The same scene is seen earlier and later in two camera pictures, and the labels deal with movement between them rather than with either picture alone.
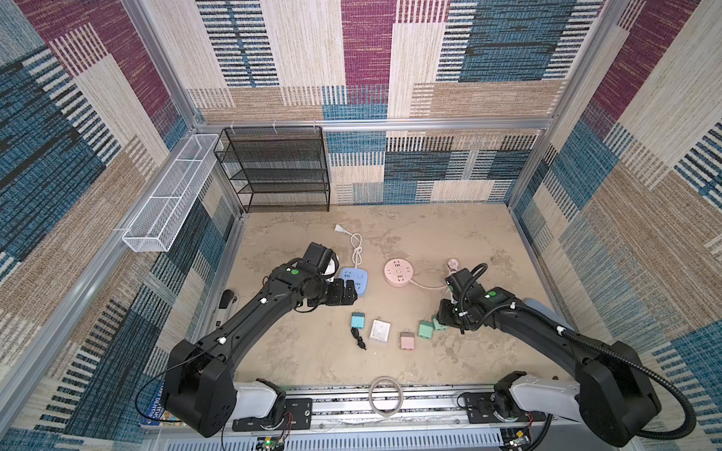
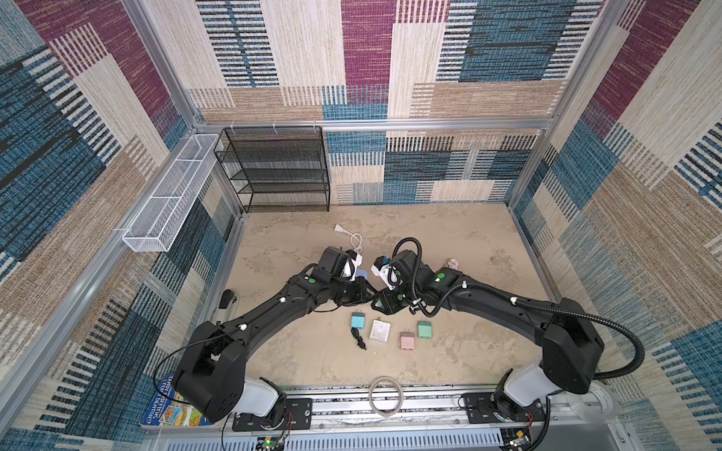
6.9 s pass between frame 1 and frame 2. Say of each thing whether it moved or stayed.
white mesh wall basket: stayed
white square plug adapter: stayed
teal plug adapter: stayed
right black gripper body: moved
